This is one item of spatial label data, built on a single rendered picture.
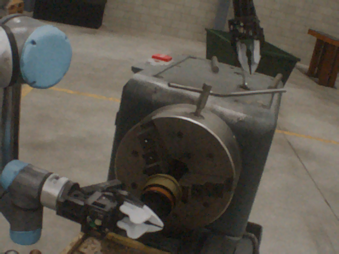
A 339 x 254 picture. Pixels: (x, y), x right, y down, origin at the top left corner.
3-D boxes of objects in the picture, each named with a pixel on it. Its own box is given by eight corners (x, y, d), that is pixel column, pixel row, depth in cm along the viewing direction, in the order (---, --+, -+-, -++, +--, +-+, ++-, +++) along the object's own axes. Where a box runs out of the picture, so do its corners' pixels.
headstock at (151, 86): (155, 136, 190) (172, 49, 177) (260, 167, 180) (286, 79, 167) (96, 192, 136) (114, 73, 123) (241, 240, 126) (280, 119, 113)
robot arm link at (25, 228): (26, 218, 105) (28, 181, 101) (48, 243, 98) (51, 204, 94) (-3, 225, 99) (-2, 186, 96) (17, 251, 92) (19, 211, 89)
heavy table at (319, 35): (297, 67, 1023) (307, 28, 989) (313, 71, 1026) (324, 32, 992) (318, 84, 872) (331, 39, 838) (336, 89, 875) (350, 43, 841)
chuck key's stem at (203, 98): (190, 127, 107) (206, 84, 103) (187, 123, 109) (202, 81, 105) (198, 128, 108) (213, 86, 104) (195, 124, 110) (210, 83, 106)
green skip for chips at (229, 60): (193, 80, 669) (204, 27, 641) (247, 89, 693) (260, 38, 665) (220, 110, 548) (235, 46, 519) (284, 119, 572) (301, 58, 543)
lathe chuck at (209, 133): (115, 188, 126) (144, 89, 114) (215, 231, 120) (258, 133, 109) (102, 201, 117) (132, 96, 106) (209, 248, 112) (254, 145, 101)
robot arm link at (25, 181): (17, 184, 99) (19, 152, 96) (56, 199, 96) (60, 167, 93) (-3, 198, 91) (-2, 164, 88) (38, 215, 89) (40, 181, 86)
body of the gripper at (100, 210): (106, 242, 84) (54, 222, 87) (122, 222, 92) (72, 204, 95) (111, 211, 82) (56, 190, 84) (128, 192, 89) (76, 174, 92)
